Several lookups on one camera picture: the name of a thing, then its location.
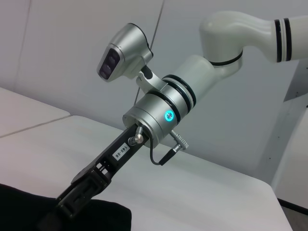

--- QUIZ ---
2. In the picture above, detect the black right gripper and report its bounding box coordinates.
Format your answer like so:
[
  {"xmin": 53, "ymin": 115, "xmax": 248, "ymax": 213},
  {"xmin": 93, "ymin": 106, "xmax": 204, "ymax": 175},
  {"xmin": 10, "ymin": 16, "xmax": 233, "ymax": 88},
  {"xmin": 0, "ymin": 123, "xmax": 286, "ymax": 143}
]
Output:
[{"xmin": 55, "ymin": 125, "xmax": 151, "ymax": 220}]

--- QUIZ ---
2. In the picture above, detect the black shirt with FREE print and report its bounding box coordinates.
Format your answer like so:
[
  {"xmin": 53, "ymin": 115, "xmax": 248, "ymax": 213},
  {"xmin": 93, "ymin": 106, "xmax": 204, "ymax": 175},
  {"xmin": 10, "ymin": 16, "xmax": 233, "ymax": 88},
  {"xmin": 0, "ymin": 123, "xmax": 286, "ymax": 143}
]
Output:
[{"xmin": 0, "ymin": 182, "xmax": 132, "ymax": 231}]

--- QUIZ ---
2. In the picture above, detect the white robot torso column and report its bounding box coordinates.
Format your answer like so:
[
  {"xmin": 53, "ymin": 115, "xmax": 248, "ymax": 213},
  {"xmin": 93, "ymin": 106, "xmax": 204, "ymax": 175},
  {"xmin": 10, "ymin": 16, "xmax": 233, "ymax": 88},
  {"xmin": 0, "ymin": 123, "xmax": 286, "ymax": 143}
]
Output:
[{"xmin": 271, "ymin": 59, "xmax": 308, "ymax": 207}]

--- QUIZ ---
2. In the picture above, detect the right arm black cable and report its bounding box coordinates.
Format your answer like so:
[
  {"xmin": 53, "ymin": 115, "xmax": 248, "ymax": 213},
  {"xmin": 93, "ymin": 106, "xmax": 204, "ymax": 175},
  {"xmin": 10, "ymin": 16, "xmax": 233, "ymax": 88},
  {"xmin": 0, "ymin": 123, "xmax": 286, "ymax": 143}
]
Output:
[{"xmin": 148, "ymin": 131, "xmax": 190, "ymax": 166}]

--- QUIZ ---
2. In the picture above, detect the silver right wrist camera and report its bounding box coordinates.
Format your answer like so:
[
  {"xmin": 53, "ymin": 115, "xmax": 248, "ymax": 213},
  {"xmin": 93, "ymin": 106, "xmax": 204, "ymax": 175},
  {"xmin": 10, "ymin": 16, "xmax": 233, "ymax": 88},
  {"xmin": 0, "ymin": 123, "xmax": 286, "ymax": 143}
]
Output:
[{"xmin": 96, "ymin": 23, "xmax": 169, "ymax": 94}]

